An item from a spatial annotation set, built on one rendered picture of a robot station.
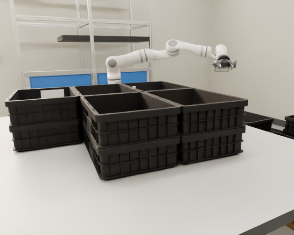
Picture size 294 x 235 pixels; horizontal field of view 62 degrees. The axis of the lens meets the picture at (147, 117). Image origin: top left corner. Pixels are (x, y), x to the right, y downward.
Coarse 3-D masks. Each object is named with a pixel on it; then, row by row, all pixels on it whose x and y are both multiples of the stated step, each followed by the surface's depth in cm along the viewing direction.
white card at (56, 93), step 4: (44, 92) 139; (48, 92) 140; (52, 92) 141; (56, 92) 142; (60, 92) 142; (44, 96) 140; (48, 96) 140; (52, 96) 141; (56, 96) 142; (60, 96) 143
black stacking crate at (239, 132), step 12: (216, 132) 92; (228, 132) 94; (240, 132) 97; (180, 144) 91; (192, 144) 91; (204, 144) 93; (216, 144) 95; (228, 144) 96; (240, 144) 100; (180, 156) 92; (192, 156) 92; (204, 156) 94; (216, 156) 95
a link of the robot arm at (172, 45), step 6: (168, 42) 162; (174, 42) 162; (180, 42) 162; (186, 42) 162; (168, 48) 162; (174, 48) 161; (180, 48) 160; (186, 48) 160; (192, 48) 160; (198, 48) 159; (204, 48) 159; (198, 54) 161; (204, 54) 160
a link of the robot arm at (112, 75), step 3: (108, 69) 170; (117, 69) 170; (108, 72) 170; (111, 72) 170; (114, 72) 170; (117, 72) 170; (108, 75) 168; (111, 75) 167; (114, 75) 167; (117, 75) 167; (120, 75) 171; (108, 78) 167; (111, 78) 166; (114, 78) 166; (117, 78) 166; (120, 78) 170
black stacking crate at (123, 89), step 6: (78, 90) 146; (84, 90) 147; (90, 90) 149; (96, 90) 150; (102, 90) 151; (108, 90) 153; (114, 90) 154; (120, 90) 151; (126, 90) 139; (132, 90) 130; (78, 102) 122
